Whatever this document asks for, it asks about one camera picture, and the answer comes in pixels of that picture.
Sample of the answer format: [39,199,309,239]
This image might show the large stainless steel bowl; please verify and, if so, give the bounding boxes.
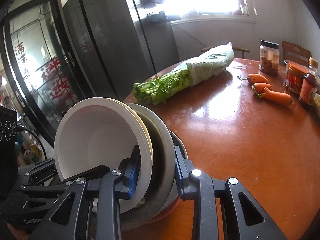
[120,103,175,231]

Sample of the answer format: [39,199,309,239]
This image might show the red white paper bowl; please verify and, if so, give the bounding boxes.
[53,96,154,214]

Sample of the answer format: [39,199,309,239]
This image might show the shallow steel pan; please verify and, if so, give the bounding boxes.
[161,131,188,211]

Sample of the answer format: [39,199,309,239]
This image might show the pink plastic bowl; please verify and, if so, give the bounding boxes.
[148,198,181,224]

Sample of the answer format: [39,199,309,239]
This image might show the yellow enamel bowl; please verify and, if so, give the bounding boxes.
[112,99,153,213]

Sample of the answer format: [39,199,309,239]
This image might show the round wooden table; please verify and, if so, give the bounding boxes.
[120,57,320,240]

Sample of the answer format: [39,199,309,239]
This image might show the celery bunch in bag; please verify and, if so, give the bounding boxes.
[133,42,234,105]

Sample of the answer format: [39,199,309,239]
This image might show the carrot middle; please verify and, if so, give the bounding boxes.
[251,82,272,94]

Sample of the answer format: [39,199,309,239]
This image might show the carrot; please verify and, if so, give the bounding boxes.
[237,74,268,85]
[257,87,293,107]
[251,82,272,94]

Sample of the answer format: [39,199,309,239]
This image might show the carrot far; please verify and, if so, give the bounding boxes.
[237,74,268,85]

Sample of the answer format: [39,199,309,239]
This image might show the carrot near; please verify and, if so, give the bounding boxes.
[257,87,293,107]

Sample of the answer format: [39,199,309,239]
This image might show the dark refrigerator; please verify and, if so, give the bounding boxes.
[57,0,179,100]

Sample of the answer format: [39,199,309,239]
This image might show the clear jar black lid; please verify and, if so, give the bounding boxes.
[259,40,280,75]

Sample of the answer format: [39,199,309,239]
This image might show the white dish with food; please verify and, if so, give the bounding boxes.
[313,93,320,117]

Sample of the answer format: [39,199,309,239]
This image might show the red chili sauce jar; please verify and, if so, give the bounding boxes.
[284,60,308,95]

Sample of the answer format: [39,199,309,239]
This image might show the brown sauce bottle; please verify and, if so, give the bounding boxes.
[299,57,318,109]

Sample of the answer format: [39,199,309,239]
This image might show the black cable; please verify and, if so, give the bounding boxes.
[16,123,48,160]

